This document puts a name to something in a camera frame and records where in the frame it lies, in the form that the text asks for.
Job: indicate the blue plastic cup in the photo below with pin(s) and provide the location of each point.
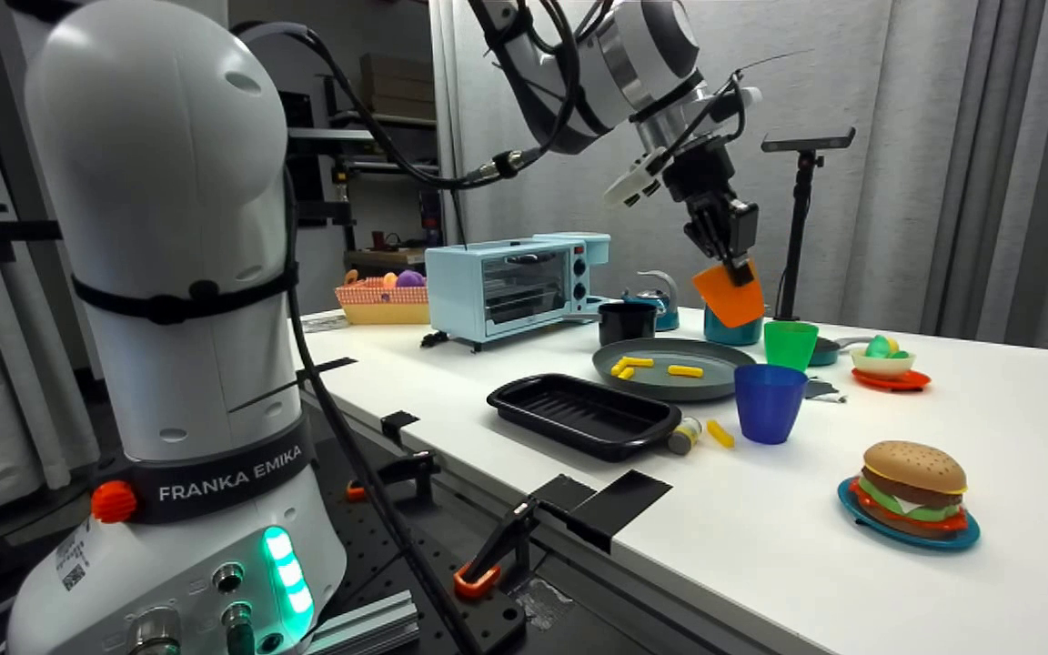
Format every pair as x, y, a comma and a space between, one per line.
770, 405

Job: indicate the black camera stand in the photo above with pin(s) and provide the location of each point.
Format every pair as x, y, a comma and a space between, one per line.
806, 221

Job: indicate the black orange-tipped clamp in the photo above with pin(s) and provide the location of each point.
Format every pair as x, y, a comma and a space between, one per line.
491, 564
407, 472

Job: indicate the glass pot lid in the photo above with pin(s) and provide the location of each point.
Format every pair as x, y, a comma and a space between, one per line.
662, 305

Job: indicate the small red saucer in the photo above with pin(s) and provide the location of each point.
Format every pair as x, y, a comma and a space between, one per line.
891, 384

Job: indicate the orange plastic cup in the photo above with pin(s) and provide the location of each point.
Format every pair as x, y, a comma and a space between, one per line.
729, 305

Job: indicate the small teal saucer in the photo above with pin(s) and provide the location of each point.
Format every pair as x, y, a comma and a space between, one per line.
912, 541

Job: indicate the black cooking pot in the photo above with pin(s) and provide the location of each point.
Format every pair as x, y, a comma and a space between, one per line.
624, 322

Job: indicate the gray curtain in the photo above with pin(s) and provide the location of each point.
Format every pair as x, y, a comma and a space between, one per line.
972, 148

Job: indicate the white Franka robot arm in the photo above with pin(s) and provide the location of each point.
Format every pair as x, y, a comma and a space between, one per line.
162, 183

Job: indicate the black rectangular tray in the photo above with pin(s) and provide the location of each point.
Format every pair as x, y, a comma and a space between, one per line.
582, 415

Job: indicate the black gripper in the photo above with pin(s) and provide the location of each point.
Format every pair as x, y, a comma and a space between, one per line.
706, 183

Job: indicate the small cream toy piece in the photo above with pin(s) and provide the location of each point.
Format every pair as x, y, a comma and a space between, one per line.
681, 438

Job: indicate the toy hamburger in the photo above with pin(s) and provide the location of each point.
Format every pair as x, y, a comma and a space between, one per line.
912, 479

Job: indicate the purple toy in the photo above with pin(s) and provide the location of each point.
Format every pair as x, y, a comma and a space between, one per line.
407, 277

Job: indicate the yellow toy fry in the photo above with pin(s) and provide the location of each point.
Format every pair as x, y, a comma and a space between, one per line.
624, 373
685, 373
723, 434
640, 363

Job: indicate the green cream toy food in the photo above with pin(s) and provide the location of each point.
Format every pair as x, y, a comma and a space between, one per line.
880, 354

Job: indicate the black perforated base board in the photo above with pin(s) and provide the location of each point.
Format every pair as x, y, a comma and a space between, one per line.
548, 631

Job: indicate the pink yellow basket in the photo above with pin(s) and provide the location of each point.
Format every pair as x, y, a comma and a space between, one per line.
378, 305

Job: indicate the light blue toy oven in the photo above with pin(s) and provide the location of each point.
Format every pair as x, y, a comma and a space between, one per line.
510, 285

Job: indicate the green plastic cup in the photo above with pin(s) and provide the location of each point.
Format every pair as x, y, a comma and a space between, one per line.
790, 345

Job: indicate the aluminum profile rail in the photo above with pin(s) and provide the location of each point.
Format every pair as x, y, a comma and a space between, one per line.
363, 624

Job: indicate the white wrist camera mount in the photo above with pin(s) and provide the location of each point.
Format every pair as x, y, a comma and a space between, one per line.
635, 183

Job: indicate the black flat bracket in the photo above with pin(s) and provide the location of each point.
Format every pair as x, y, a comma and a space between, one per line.
601, 504

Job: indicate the gray round plate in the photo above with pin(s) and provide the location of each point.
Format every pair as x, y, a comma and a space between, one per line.
670, 386

